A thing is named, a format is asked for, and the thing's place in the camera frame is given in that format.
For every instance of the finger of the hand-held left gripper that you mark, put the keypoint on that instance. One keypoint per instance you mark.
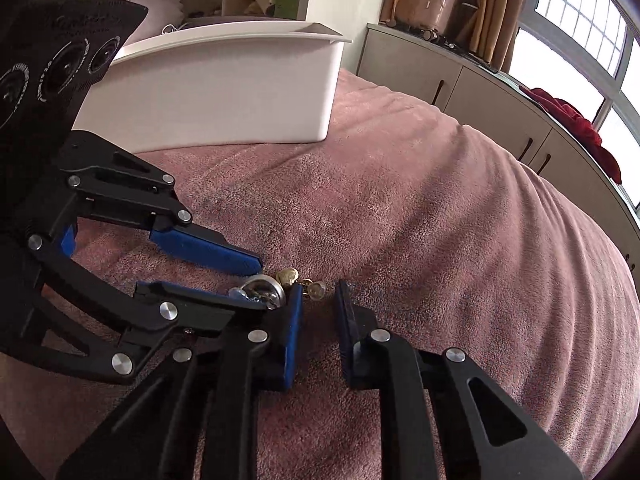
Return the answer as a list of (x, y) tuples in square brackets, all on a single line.
[(210, 252), (200, 294)]

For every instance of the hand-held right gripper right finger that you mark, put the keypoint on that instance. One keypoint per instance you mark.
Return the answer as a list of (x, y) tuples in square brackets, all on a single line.
[(346, 330)]

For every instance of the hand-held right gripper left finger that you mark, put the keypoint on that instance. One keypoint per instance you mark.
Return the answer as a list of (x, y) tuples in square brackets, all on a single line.
[(292, 340)]

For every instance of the white plastic storage box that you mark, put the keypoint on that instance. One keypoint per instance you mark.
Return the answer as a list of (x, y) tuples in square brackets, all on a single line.
[(225, 95)]

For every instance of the printed white pillow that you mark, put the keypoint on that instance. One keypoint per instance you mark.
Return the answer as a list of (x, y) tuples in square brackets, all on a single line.
[(150, 2)]

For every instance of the beige window cabinet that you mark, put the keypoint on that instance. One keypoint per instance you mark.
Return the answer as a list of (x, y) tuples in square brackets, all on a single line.
[(400, 70)]

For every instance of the black object on sill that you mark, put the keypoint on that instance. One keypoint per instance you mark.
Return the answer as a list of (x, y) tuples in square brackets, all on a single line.
[(470, 52)]

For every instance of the red cloth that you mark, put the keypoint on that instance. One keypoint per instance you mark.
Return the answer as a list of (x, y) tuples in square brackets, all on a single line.
[(575, 125)]

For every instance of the brown curtain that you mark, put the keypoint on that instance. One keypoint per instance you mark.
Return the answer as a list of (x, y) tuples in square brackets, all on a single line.
[(500, 10)]

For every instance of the bay window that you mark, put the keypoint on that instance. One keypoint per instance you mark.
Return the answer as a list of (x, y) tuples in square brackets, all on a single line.
[(575, 0)]

